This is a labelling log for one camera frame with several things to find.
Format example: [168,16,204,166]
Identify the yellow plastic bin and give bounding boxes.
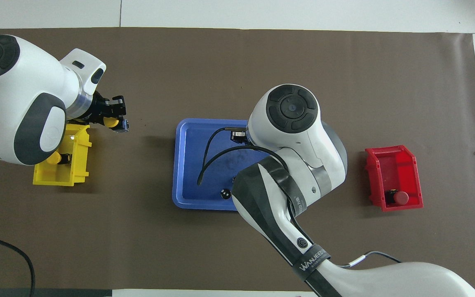
[33,124,92,187]

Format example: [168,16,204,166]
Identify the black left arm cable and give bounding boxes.
[0,232,36,297]

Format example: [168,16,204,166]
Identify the brown paper mat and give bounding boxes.
[0,27,475,292]

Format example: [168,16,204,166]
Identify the red push button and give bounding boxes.
[386,189,409,206]

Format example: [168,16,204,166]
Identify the blue plastic tray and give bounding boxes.
[172,118,289,213]

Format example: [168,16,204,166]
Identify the red plastic bin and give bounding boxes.
[364,145,424,212]

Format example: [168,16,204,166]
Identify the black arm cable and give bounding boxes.
[0,232,36,297]
[196,127,403,269]

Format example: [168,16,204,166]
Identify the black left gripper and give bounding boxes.
[73,91,130,133]

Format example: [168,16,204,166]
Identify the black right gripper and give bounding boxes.
[229,128,248,144]

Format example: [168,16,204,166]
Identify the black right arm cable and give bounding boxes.
[196,127,403,269]

